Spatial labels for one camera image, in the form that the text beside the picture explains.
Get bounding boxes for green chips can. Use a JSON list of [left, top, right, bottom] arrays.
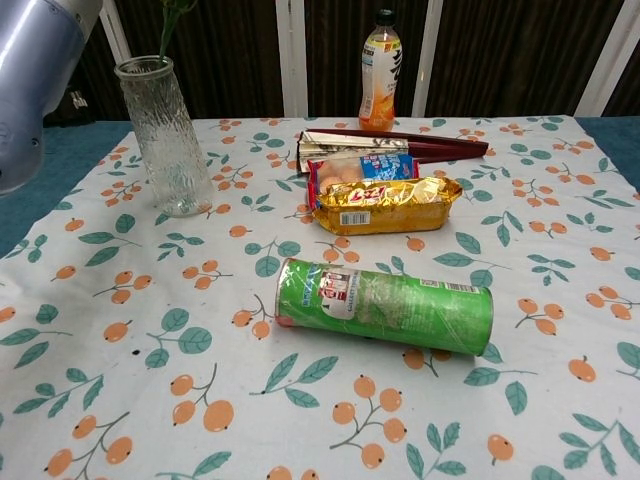
[[273, 257, 495, 357]]

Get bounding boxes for white window frame post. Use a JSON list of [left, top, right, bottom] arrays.
[[99, 0, 135, 66], [574, 0, 640, 119], [275, 0, 310, 119], [411, 0, 445, 119]]

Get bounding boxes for gold foil biscuit pack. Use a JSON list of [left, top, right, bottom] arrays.
[[312, 176, 464, 237]]

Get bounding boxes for red blue cookie pack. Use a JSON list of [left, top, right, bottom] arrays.
[[305, 153, 420, 208]]

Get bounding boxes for folded fan with red handle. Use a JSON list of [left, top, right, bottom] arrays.
[[296, 128, 490, 174]]

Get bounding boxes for fruit print tablecloth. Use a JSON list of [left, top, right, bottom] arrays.
[[0, 115, 640, 480]]

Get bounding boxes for clear textured glass vase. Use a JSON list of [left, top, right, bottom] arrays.
[[114, 55, 216, 218]]

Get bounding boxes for orange juice bottle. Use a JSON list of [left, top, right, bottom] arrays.
[[358, 9, 404, 133]]

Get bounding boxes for pink artificial rose bouquet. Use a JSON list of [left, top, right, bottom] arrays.
[[157, 0, 200, 62]]

